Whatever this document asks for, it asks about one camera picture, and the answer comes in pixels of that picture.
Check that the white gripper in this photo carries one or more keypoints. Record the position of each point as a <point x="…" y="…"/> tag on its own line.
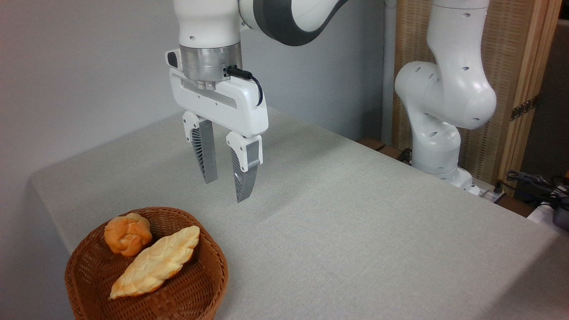
<point x="240" y="106"/>

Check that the round orange bread roll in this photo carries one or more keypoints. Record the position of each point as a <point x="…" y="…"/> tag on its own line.
<point x="126" y="233"/>

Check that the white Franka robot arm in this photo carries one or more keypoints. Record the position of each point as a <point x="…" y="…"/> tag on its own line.
<point x="449" y="89"/>

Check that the long pale braided bread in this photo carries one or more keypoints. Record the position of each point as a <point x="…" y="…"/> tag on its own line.
<point x="155" y="262"/>

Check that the brown woven wicker basket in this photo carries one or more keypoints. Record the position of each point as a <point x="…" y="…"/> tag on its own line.
<point x="195" y="284"/>

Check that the grey tablecloth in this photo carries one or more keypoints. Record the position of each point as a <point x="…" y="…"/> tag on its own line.
<point x="355" y="222"/>

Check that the grey vertical pipe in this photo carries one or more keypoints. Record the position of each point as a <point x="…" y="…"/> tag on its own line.
<point x="388" y="66"/>

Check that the metal screen hinge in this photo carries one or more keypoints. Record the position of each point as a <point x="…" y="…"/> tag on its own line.
<point x="523" y="108"/>

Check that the wicker and wood folding screen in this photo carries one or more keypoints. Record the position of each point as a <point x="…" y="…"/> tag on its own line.
<point x="511" y="49"/>

